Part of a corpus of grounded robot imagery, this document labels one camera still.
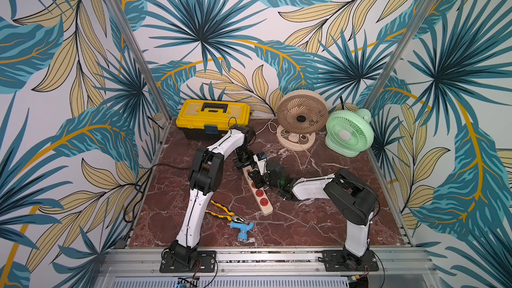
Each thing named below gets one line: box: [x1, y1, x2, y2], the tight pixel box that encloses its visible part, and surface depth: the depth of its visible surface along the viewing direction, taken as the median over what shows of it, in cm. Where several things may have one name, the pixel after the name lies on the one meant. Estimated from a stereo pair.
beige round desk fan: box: [276, 89, 329, 152], surface depth 94 cm
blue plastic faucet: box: [227, 221, 256, 243], surface depth 81 cm
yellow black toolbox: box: [176, 99, 251, 140], surface depth 100 cm
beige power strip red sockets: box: [242, 165, 274, 216], surface depth 88 cm
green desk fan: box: [324, 108, 375, 158], surface depth 87 cm
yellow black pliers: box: [204, 200, 245, 222], surface depth 85 cm
